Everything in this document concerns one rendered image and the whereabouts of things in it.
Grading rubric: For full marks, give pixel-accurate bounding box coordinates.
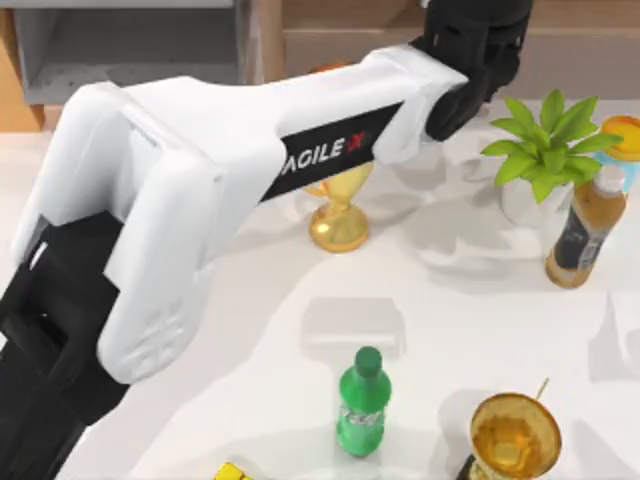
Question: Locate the wooden cupboard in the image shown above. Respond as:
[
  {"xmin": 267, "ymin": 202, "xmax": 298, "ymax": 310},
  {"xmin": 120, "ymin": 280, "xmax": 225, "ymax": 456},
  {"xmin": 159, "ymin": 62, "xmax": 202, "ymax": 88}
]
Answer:
[{"xmin": 279, "ymin": 0, "xmax": 640, "ymax": 102}]

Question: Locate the green plant in white pot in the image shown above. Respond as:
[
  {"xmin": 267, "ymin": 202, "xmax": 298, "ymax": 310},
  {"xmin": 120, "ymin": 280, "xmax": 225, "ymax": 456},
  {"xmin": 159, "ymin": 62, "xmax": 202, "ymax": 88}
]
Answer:
[{"xmin": 479, "ymin": 89, "xmax": 626, "ymax": 227}]

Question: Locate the brown tea bottle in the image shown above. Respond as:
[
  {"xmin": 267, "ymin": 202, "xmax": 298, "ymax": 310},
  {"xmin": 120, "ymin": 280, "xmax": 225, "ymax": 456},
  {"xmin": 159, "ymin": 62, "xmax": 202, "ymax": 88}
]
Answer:
[{"xmin": 544, "ymin": 164, "xmax": 629, "ymax": 290}]

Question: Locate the grey cabinet with dark inside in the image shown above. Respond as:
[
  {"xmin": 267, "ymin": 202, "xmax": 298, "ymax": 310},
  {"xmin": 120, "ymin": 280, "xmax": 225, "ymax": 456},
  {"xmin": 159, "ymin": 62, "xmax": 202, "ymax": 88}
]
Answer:
[{"xmin": 12, "ymin": 0, "xmax": 267, "ymax": 107}]

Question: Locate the green bottle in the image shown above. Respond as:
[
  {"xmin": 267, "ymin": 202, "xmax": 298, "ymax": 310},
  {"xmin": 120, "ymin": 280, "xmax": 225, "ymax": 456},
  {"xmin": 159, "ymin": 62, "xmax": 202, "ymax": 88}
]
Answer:
[{"xmin": 333, "ymin": 345, "xmax": 394, "ymax": 459}]

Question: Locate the gold cup trophy black base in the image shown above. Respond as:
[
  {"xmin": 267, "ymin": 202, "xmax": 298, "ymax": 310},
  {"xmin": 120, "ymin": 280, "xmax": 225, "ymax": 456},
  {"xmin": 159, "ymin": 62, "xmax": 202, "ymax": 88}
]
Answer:
[{"xmin": 455, "ymin": 377, "xmax": 564, "ymax": 480}]

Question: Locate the yellow block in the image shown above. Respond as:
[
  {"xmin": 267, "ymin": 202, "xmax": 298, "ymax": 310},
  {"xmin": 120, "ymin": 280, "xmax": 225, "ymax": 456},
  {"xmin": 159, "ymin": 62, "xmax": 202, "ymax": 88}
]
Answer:
[{"xmin": 211, "ymin": 461, "xmax": 252, "ymax": 480}]

